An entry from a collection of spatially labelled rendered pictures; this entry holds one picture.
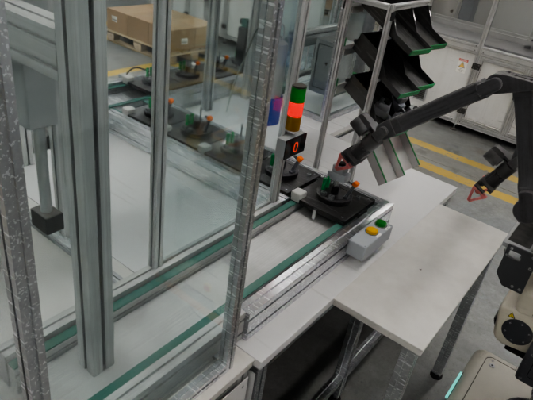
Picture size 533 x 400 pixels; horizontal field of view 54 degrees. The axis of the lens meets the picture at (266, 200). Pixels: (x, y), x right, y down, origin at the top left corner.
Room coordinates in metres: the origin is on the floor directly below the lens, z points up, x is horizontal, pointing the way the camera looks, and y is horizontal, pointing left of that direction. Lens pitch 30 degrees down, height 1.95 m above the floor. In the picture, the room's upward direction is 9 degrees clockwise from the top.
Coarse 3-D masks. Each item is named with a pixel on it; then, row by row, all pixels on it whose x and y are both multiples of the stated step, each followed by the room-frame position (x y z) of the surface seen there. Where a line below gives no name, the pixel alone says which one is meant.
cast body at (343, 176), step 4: (340, 164) 1.75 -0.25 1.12; (344, 164) 1.75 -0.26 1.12; (332, 168) 1.75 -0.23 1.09; (328, 172) 1.78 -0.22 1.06; (332, 172) 1.75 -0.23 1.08; (336, 172) 1.74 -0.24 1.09; (340, 172) 1.73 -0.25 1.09; (344, 172) 1.74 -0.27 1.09; (348, 172) 1.76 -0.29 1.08; (332, 176) 1.75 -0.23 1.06; (336, 176) 1.74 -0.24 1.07; (340, 176) 1.73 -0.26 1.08; (344, 176) 1.72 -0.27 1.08; (348, 176) 1.75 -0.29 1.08; (336, 180) 1.74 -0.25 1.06; (340, 180) 1.73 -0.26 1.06; (344, 180) 1.72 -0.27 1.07; (348, 180) 1.75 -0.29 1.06
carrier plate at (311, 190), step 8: (312, 184) 1.84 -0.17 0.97; (320, 184) 1.85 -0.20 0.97; (312, 192) 1.77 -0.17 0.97; (352, 192) 1.82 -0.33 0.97; (304, 200) 1.70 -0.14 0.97; (312, 200) 1.71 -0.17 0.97; (352, 200) 1.76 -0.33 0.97; (360, 200) 1.77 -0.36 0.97; (368, 200) 1.78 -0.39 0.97; (312, 208) 1.67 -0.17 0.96; (320, 208) 1.66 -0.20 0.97; (328, 208) 1.67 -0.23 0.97; (336, 208) 1.68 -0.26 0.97; (344, 208) 1.69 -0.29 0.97; (352, 208) 1.70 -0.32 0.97; (360, 208) 1.71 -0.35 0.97; (328, 216) 1.63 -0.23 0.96; (336, 216) 1.63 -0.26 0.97; (344, 216) 1.63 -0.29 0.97; (352, 216) 1.64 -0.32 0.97; (344, 224) 1.60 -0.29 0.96
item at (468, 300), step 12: (480, 276) 1.85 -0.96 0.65; (468, 300) 1.86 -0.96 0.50; (468, 312) 1.84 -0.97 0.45; (456, 324) 1.86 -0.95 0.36; (456, 336) 1.84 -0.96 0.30; (444, 348) 1.86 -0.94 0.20; (408, 360) 1.16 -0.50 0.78; (444, 360) 1.84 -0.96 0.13; (396, 372) 1.18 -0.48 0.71; (408, 372) 1.16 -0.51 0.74; (432, 372) 1.87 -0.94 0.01; (396, 384) 1.18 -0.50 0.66; (384, 396) 1.18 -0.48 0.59; (396, 396) 1.16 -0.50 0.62
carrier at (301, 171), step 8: (288, 160) 2.02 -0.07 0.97; (288, 168) 1.91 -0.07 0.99; (296, 168) 1.92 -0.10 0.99; (304, 168) 1.97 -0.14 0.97; (288, 176) 1.84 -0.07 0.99; (296, 176) 1.87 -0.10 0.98; (304, 176) 1.90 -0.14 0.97; (312, 176) 1.91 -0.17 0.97; (288, 184) 1.81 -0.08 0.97; (296, 184) 1.82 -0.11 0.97; (304, 184) 1.83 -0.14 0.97; (280, 192) 1.75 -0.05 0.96; (288, 192) 1.75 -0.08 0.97
